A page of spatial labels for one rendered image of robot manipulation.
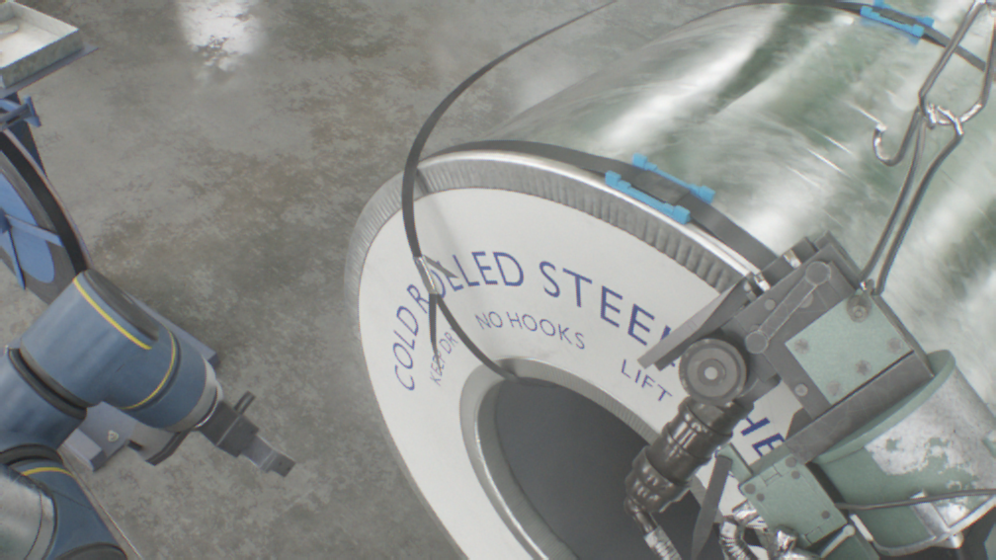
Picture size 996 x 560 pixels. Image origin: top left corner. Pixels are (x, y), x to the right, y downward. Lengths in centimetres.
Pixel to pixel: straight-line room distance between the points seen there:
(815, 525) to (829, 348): 15
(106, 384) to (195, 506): 144
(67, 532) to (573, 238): 63
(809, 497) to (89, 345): 68
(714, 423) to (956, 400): 22
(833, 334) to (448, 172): 60
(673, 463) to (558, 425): 81
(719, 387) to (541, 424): 86
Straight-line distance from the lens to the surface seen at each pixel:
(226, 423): 105
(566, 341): 112
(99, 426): 256
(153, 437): 106
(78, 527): 82
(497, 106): 363
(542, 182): 99
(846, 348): 70
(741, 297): 76
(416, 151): 119
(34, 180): 203
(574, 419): 164
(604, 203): 94
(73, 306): 90
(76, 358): 89
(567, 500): 162
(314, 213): 307
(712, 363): 74
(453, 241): 119
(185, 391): 98
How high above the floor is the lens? 192
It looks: 44 degrees down
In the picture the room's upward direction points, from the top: 2 degrees clockwise
